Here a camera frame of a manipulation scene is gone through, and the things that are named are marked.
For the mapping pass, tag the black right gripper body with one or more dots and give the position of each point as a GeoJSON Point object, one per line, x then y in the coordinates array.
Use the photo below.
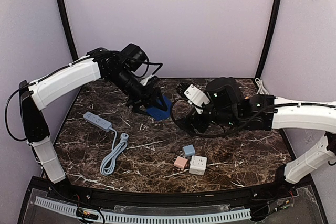
{"type": "Point", "coordinates": [215, 115]}

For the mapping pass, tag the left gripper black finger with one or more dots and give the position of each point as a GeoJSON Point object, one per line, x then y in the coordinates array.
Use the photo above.
{"type": "Point", "coordinates": [158, 100]}
{"type": "Point", "coordinates": [141, 109]}

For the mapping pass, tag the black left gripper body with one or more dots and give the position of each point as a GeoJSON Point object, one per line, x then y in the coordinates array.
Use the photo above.
{"type": "Point", "coordinates": [145, 97]}

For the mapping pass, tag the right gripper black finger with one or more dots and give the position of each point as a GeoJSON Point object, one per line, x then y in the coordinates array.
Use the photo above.
{"type": "Point", "coordinates": [199, 121]}
{"type": "Point", "coordinates": [185, 124]}

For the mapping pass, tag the dark blue cube socket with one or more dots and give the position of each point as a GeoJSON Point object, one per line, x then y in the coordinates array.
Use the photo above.
{"type": "Point", "coordinates": [159, 114]}

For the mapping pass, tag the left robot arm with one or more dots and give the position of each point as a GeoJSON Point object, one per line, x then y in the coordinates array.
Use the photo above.
{"type": "Point", "coordinates": [117, 67]}

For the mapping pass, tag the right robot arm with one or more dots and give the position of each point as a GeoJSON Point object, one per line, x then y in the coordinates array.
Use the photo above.
{"type": "Point", "coordinates": [223, 104]}

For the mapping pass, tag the light blue charger plug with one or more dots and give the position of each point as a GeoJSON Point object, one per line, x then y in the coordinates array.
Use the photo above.
{"type": "Point", "coordinates": [189, 150]}

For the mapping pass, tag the pink charger plug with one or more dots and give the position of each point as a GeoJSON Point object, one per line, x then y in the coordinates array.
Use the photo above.
{"type": "Point", "coordinates": [180, 162]}

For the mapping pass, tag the white cube socket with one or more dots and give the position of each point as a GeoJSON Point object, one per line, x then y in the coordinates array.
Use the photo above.
{"type": "Point", "coordinates": [197, 165]}

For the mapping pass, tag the grey-blue power strip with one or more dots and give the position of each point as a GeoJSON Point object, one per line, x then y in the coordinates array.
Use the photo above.
{"type": "Point", "coordinates": [97, 121]}

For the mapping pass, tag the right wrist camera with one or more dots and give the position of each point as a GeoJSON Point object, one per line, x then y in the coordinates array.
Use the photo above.
{"type": "Point", "coordinates": [194, 95]}

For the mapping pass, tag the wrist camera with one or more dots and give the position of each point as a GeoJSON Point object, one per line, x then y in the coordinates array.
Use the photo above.
{"type": "Point", "coordinates": [135, 57]}
{"type": "Point", "coordinates": [194, 95]}

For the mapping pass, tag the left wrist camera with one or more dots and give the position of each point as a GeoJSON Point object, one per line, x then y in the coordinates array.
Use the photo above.
{"type": "Point", "coordinates": [135, 57]}

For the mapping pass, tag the black front table rail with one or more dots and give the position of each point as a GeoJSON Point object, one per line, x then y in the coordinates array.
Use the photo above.
{"type": "Point", "coordinates": [254, 197]}

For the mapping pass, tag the light blue slotted cable duct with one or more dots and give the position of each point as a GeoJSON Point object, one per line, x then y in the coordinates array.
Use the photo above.
{"type": "Point", "coordinates": [127, 214]}

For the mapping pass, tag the black right frame post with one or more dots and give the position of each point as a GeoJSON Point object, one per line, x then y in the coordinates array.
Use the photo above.
{"type": "Point", "coordinates": [268, 38]}

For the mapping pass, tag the black frame post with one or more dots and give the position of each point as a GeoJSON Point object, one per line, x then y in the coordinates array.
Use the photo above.
{"type": "Point", "coordinates": [67, 29]}
{"type": "Point", "coordinates": [268, 38]}

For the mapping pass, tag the black left frame post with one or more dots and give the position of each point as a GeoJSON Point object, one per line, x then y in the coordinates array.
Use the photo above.
{"type": "Point", "coordinates": [67, 29]}

